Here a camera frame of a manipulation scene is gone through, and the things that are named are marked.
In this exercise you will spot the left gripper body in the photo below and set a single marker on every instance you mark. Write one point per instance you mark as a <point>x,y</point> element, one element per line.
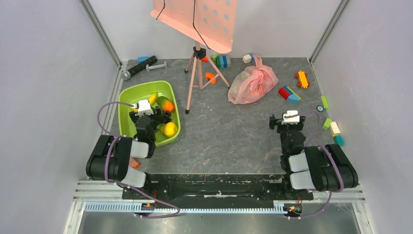
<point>156,120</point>

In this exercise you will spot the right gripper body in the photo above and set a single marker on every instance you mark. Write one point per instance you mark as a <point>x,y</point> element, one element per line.
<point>287,125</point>

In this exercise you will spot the pink plastic bag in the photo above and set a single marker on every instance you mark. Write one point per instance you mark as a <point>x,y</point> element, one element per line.
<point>252,83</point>

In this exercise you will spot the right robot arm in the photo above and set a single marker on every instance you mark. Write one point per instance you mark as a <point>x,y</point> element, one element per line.
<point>314,168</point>

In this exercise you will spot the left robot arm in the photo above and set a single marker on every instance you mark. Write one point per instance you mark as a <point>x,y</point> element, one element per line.
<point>110,159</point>

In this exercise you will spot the fake lemon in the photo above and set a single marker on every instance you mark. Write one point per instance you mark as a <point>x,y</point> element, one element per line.
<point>169,130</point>

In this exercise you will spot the fake banana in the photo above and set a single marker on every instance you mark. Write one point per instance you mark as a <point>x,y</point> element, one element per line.
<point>151,100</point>

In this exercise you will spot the fake mango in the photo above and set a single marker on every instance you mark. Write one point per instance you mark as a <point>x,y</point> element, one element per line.
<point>165,104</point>

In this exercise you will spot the red blue brick house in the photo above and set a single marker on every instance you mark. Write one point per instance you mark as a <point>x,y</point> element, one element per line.
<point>288,94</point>

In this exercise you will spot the orange slice toy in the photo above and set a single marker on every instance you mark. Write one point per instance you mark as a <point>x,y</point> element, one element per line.
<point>133,163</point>

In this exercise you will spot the small blue wheel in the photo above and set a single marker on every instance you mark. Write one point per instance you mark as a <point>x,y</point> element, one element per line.
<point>320,108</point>

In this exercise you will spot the green small brick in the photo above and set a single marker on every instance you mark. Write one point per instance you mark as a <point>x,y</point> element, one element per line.
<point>327,123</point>

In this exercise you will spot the green flat brick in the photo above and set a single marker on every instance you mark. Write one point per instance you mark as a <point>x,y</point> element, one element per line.
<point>324,102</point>

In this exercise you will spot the black microphone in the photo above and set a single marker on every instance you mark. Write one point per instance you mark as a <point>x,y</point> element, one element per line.
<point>129,72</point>

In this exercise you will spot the yellow toy car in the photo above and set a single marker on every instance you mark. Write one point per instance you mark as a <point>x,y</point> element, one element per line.
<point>303,82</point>

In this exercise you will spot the white teal brick stack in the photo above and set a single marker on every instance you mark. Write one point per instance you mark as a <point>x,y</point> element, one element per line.
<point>336,133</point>

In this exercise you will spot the grey syringe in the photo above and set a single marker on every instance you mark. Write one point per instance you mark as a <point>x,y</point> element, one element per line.
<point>153,67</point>

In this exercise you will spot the blue toy brick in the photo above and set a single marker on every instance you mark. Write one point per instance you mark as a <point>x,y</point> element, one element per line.
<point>141,59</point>

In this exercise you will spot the white blue brick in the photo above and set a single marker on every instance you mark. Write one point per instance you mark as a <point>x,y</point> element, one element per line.
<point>248,58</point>

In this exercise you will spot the orange curved brick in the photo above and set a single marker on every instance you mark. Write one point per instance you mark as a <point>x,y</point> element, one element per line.
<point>211,77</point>

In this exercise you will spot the green blue brick stack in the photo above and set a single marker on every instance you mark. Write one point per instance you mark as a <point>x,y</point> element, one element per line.
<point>222,61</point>

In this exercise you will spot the pink music stand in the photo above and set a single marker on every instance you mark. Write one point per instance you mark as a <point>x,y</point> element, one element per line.
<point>210,23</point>

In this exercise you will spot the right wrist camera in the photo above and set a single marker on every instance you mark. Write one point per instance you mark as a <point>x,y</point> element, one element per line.
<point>290,117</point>

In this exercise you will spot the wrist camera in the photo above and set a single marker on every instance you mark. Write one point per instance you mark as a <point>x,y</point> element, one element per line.
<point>290,117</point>
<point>144,108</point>

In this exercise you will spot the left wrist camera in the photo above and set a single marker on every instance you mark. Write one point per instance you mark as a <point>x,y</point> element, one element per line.
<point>144,108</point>

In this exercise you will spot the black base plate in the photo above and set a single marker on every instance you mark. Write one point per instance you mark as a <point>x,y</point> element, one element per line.
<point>221,191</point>

